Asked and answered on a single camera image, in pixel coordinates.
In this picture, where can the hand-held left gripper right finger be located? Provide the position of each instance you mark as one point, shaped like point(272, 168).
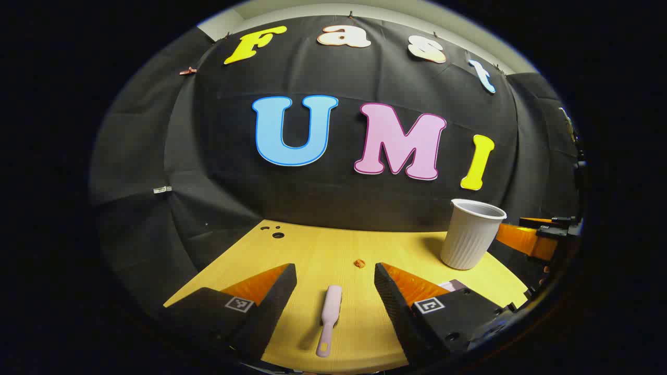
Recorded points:
point(396, 307)

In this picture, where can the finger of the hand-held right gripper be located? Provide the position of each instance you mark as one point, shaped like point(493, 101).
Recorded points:
point(536, 222)
point(526, 242)

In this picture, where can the silver cloth clip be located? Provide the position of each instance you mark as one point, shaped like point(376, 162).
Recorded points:
point(162, 189)

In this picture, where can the black desk clamp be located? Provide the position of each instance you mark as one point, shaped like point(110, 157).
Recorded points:
point(530, 292)

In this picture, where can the light wooden desktop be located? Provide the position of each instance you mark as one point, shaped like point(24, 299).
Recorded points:
point(333, 255)

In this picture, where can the pink dustpan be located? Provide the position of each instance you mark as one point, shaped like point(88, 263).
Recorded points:
point(454, 285)

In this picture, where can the copper cloth clip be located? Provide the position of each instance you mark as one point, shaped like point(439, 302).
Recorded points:
point(187, 71)

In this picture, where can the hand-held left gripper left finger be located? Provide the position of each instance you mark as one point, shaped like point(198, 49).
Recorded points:
point(271, 307)

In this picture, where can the black backdrop cloth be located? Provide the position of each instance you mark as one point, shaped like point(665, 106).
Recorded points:
point(344, 208)

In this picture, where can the small pink broom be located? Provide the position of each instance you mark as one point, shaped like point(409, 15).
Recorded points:
point(331, 307)

